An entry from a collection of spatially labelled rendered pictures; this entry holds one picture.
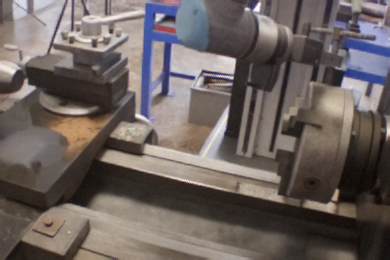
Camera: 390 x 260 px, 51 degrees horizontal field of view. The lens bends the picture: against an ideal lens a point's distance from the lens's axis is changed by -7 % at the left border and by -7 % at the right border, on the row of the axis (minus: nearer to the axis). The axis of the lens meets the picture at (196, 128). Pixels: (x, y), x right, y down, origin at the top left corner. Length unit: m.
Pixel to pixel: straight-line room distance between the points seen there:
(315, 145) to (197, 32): 0.31
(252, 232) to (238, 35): 0.64
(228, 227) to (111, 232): 0.35
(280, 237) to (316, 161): 0.44
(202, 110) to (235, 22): 2.36
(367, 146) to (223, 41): 0.36
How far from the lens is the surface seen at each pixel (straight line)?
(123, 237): 1.01
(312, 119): 0.82
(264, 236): 1.21
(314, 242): 1.26
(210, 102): 3.02
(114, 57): 1.25
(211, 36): 0.70
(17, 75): 1.13
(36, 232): 0.98
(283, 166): 0.94
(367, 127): 0.89
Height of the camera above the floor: 1.55
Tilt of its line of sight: 30 degrees down
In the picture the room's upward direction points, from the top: 6 degrees clockwise
